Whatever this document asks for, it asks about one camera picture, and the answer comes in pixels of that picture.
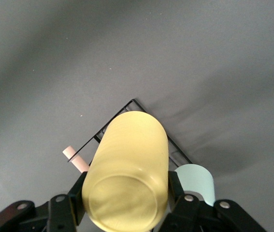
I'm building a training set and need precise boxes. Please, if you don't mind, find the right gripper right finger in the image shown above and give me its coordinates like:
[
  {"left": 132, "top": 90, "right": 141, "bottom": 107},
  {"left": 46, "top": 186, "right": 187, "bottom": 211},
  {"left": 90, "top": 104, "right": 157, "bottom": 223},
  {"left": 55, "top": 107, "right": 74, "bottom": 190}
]
[{"left": 160, "top": 170, "right": 268, "bottom": 232}]

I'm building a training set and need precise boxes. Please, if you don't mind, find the black wire cup holder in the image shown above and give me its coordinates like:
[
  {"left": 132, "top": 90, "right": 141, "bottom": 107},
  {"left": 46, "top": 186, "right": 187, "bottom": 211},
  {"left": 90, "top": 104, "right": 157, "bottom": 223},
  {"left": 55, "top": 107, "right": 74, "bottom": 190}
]
[{"left": 62, "top": 98, "right": 193, "bottom": 174}]

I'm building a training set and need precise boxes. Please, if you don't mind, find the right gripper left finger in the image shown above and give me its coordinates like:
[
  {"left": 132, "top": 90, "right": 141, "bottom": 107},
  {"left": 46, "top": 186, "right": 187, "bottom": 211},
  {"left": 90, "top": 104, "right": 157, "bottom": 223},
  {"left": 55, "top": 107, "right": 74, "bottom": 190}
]
[{"left": 0, "top": 171, "right": 89, "bottom": 232}]

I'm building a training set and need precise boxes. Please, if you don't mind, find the yellow plastic cup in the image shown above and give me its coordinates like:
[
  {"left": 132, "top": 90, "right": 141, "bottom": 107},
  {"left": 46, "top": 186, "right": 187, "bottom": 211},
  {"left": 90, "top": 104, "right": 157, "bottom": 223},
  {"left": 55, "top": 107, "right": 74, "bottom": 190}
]
[{"left": 81, "top": 111, "right": 169, "bottom": 232}]

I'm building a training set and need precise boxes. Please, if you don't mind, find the pale green plastic cup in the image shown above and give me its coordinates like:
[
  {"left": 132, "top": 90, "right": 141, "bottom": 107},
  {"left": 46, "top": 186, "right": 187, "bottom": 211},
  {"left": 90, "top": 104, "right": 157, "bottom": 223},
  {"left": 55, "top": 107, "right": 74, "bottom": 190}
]
[{"left": 174, "top": 163, "right": 216, "bottom": 206}]

